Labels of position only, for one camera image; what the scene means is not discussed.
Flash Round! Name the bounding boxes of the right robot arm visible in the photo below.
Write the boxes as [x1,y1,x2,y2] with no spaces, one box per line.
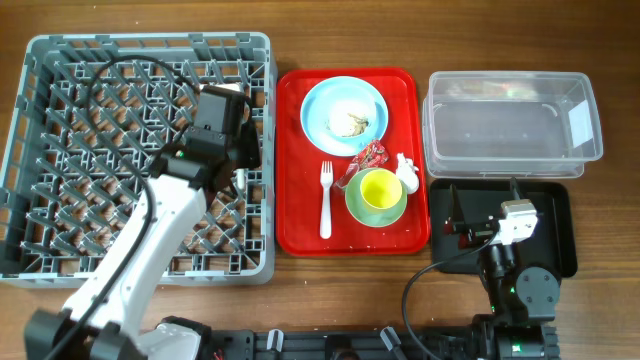
[444,179,560,359]

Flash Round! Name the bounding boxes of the black waste tray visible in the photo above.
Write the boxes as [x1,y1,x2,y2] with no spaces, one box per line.
[429,179,578,278]

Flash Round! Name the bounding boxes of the white plastic fork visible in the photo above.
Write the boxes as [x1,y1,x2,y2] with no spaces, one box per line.
[319,161,333,239]

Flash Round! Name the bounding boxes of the white tissue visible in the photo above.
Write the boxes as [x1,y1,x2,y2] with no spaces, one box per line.
[395,153,420,194]

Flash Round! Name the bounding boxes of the light blue bowl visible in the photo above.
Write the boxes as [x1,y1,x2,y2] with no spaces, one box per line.
[321,84,376,128]

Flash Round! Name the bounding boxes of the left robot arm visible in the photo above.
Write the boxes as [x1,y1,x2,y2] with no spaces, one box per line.
[24,85,261,359]

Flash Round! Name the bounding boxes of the red snack wrapper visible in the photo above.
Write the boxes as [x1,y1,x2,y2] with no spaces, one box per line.
[332,139,389,193]

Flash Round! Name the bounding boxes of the white plastic spoon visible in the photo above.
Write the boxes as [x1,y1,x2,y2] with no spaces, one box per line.
[236,168,246,191]

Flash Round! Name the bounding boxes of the yellow plastic cup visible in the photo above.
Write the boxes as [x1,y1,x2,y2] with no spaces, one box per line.
[359,168,403,214]

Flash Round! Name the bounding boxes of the grey plastic dishwasher rack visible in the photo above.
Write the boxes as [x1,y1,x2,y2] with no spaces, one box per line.
[1,32,278,288]

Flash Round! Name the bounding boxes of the rice food scraps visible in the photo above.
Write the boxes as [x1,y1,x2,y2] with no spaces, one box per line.
[328,113,369,137]

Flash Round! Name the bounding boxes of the clear plastic bin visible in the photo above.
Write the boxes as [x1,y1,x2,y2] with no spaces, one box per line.
[422,71,604,179]

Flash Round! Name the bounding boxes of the light blue plate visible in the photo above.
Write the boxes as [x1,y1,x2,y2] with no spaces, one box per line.
[300,76,389,157]

